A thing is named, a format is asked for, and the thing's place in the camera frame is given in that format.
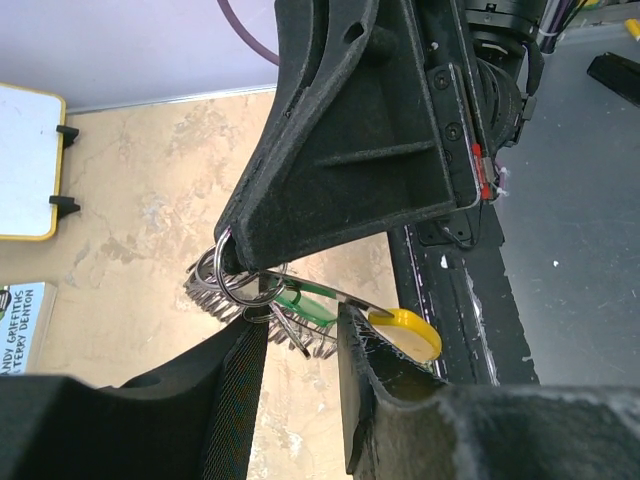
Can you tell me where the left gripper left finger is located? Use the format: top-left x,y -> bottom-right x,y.
1,319 -> 267,479

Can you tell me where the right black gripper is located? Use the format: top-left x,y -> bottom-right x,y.
216,1 -> 491,273

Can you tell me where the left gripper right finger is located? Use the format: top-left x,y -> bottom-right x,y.
337,305 -> 639,479

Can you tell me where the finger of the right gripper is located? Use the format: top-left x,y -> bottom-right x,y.
275,1 -> 380,100

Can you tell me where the green key tag with key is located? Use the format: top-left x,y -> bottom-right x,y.
276,284 -> 337,328

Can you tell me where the keyring yellow clip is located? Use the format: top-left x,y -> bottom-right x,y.
184,246 -> 443,365

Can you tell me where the treehouse paperback book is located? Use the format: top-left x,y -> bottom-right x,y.
0,282 -> 57,376

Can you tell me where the small whiteboard on stand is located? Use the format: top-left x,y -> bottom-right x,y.
1,83 -> 81,241

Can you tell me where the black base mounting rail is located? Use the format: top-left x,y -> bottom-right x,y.
388,205 -> 539,386

